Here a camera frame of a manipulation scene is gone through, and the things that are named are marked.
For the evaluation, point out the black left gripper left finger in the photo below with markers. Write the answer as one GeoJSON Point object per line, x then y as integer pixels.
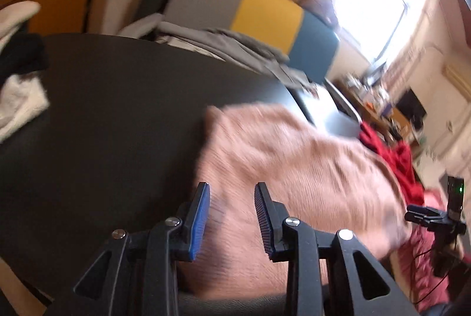
{"type": "Point", "coordinates": [135, 273]}

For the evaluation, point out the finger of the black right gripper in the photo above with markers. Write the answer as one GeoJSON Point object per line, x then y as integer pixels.
{"type": "Point", "coordinates": [424, 216]}

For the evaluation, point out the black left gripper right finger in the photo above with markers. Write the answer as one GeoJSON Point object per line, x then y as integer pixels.
{"type": "Point", "coordinates": [328, 273]}

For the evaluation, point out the red knit sweater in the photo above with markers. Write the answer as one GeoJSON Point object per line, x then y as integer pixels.
{"type": "Point", "coordinates": [399, 160]}

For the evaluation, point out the light pink knit sweater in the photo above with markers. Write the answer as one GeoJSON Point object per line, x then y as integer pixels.
{"type": "Point", "coordinates": [328, 182]}

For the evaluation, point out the grey clothes on sofa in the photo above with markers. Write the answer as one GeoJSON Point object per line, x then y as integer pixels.
{"type": "Point", "coordinates": [229, 46]}

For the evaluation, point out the pink fringed blanket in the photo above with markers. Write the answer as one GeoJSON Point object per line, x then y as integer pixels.
{"type": "Point", "coordinates": [413, 271]}

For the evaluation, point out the black monitor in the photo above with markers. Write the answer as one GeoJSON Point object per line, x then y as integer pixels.
{"type": "Point", "coordinates": [410, 107]}

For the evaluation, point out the wooden desk with clutter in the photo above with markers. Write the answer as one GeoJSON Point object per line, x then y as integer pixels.
{"type": "Point", "coordinates": [376, 108]}

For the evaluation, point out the white fluffy garment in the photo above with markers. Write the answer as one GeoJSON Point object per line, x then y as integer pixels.
{"type": "Point", "coordinates": [23, 57]}

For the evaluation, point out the grey yellow blue sofa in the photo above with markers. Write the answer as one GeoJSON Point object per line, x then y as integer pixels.
{"type": "Point", "coordinates": [309, 43]}

